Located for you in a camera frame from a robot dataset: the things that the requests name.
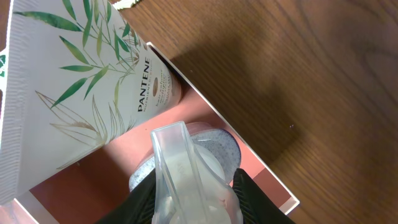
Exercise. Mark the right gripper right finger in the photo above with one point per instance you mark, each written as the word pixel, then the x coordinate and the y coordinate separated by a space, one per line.
pixel 255 205

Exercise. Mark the white conditioner tube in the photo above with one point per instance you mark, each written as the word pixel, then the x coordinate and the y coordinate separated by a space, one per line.
pixel 78 76

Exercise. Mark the green white toothbrush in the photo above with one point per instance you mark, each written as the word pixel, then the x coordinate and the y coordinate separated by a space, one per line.
pixel 125 4

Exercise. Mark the clear pump bottle blue liquid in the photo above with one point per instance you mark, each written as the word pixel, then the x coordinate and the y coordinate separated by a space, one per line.
pixel 193 166

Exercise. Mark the white box with pink interior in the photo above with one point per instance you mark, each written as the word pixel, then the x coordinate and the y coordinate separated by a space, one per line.
pixel 97 183

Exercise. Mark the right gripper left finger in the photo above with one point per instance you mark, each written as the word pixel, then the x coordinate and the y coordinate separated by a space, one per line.
pixel 138 208

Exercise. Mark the green white soap box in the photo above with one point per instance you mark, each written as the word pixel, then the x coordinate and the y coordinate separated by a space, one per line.
pixel 3 64

